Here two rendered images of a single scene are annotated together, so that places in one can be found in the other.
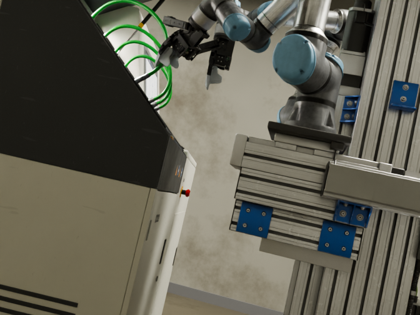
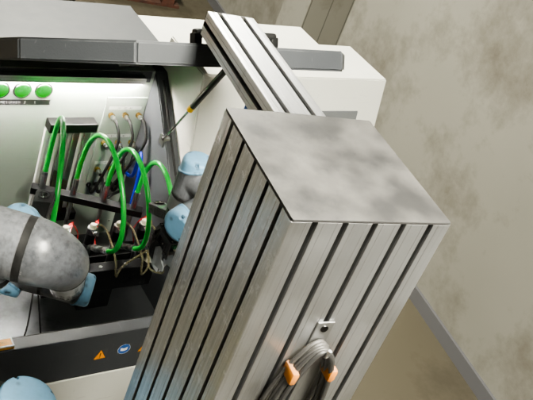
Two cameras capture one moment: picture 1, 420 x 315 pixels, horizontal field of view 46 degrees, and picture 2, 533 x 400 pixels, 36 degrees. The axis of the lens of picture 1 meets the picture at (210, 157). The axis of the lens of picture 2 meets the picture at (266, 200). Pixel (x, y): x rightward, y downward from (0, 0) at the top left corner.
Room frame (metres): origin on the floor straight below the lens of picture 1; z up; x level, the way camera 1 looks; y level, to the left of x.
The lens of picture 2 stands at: (0.82, -1.21, 2.57)
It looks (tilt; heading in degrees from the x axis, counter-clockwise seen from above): 32 degrees down; 44
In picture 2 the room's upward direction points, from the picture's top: 22 degrees clockwise
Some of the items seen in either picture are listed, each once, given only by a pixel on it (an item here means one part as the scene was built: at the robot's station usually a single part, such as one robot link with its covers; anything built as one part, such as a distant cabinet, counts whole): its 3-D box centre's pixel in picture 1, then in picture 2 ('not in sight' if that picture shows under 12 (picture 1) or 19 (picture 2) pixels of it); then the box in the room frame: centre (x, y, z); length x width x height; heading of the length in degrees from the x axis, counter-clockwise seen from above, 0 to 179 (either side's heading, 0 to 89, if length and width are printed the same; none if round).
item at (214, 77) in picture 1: (214, 77); (159, 262); (1.85, 0.05, 1.25); 0.06 x 0.03 x 0.09; 87
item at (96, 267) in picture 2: not in sight; (91, 278); (1.87, 0.37, 0.91); 0.34 x 0.10 x 0.15; 177
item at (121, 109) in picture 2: not in sight; (117, 143); (2.01, 0.62, 1.20); 0.13 x 0.03 x 0.31; 177
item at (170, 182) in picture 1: (169, 168); (78, 351); (1.74, 0.13, 0.87); 0.62 x 0.04 x 0.16; 177
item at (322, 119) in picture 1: (312, 118); not in sight; (1.39, -0.26, 1.09); 0.15 x 0.15 x 0.10
